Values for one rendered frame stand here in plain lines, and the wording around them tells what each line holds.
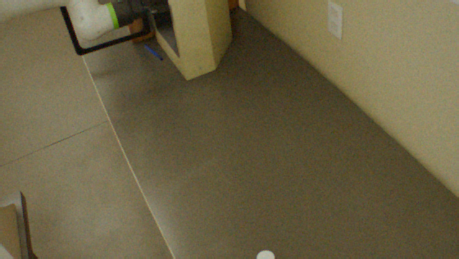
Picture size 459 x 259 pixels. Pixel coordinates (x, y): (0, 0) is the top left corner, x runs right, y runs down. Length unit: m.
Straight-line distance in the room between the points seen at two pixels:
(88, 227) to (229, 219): 1.43
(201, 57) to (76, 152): 1.54
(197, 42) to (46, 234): 1.48
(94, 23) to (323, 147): 0.80
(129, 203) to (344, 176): 1.51
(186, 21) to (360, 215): 0.80
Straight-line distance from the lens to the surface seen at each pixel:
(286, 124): 1.35
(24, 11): 1.44
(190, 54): 1.52
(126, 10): 1.49
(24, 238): 1.29
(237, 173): 1.23
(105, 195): 2.57
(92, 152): 2.85
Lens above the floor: 1.87
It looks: 43 degrees down
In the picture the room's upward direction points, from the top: 9 degrees counter-clockwise
